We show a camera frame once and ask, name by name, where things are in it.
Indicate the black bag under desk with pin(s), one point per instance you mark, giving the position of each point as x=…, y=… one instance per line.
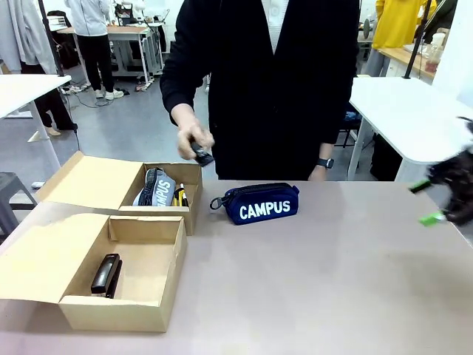
x=384, y=159

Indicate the white desk with white frame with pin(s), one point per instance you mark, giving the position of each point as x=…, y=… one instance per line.
x=399, y=111

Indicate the clear plastic jar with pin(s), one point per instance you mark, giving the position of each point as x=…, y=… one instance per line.
x=434, y=51

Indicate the black tripod pole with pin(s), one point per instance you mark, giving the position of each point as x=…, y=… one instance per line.
x=55, y=51

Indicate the person's left forearm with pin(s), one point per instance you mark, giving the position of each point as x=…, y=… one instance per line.
x=338, y=125

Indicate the white marker black cap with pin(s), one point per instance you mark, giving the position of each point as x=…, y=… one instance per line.
x=183, y=194

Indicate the person in dark jacket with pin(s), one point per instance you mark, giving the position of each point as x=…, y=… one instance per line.
x=441, y=15

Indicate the person in grey coat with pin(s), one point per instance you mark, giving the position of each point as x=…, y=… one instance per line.
x=26, y=37

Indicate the cardboard box with lid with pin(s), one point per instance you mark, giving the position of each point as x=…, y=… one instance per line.
x=44, y=259
x=88, y=181

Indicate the person's left hand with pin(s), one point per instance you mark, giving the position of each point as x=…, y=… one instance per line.
x=320, y=174

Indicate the navy CAMPUS pencil case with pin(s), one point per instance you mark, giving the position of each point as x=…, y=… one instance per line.
x=258, y=197

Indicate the black stand pole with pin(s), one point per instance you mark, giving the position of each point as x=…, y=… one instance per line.
x=415, y=44

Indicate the background workbench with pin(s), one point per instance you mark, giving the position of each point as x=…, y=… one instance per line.
x=125, y=33

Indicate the grey plastic stool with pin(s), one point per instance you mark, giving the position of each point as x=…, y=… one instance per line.
x=11, y=185

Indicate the person in yellow top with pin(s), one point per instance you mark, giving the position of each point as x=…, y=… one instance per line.
x=395, y=22

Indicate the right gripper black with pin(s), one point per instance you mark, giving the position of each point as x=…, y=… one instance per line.
x=460, y=177

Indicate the black stapler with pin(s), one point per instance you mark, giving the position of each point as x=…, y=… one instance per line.
x=103, y=275
x=203, y=157

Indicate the person's right forearm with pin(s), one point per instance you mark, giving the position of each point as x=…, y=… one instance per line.
x=177, y=96

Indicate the person in white jacket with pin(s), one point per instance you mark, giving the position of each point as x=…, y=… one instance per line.
x=90, y=37

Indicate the person's right hand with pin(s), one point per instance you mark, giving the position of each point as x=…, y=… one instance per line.
x=190, y=133

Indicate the wooden top bench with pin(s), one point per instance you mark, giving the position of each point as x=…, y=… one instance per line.
x=395, y=55

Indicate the grey CAMPUS pencil case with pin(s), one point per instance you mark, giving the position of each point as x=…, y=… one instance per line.
x=159, y=188

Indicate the person in black cardigan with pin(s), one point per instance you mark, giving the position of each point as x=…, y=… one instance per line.
x=266, y=92

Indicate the white desk with white leg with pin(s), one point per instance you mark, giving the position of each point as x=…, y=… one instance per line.
x=22, y=88

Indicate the yellow utility knife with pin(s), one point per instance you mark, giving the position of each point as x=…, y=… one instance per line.
x=176, y=197

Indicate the dark wristwatch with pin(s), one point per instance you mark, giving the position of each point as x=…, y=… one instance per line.
x=326, y=162

